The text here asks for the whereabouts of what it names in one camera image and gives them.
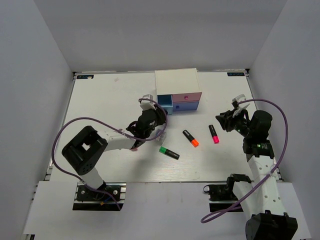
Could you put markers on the pink highlighter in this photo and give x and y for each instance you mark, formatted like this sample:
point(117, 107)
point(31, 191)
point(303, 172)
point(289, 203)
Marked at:
point(214, 135)

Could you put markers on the left table label sticker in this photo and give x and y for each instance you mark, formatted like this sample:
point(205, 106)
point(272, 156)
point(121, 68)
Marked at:
point(85, 76)

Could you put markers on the white drawer cabinet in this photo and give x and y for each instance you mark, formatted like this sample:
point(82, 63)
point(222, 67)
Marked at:
point(176, 81)

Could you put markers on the right table label sticker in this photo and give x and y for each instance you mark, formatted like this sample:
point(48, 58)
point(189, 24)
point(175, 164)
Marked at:
point(235, 74)

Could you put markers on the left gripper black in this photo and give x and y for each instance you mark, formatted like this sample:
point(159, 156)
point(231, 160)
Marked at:
point(161, 115)

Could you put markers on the green highlighter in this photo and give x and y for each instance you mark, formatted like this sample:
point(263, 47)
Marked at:
point(169, 153)

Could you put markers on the orange highlighter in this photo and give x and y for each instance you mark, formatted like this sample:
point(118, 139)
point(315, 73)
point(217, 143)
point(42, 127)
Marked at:
point(190, 138)

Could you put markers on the pink drawer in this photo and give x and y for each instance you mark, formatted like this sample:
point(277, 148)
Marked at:
point(186, 97)

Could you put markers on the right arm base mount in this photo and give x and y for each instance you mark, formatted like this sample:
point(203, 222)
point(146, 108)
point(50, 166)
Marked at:
point(219, 197)

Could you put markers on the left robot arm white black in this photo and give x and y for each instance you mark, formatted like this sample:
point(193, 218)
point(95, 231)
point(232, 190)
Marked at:
point(86, 148)

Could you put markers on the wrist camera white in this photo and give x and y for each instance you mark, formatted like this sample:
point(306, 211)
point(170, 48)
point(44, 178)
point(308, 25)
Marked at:
point(238, 107)
point(147, 104)

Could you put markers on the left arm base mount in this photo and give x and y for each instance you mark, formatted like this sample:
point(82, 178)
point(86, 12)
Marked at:
point(88, 200)

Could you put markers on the light blue drawer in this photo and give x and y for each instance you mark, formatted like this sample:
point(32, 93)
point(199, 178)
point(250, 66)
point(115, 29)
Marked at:
point(166, 102)

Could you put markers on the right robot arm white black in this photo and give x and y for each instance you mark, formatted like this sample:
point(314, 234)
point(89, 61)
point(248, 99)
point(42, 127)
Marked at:
point(267, 218)

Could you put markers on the table label sticker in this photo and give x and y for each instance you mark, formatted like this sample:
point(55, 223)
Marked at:
point(85, 76)
point(235, 74)

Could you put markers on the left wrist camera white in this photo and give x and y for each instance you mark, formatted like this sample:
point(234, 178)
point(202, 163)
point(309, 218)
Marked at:
point(147, 104)

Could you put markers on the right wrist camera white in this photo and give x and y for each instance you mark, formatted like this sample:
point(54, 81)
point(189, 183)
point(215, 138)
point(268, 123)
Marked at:
point(238, 107)

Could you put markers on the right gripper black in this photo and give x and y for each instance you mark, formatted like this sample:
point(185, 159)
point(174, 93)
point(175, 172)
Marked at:
point(226, 120)

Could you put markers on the clear paper clip jar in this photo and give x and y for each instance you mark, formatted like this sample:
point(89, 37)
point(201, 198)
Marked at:
point(160, 136)

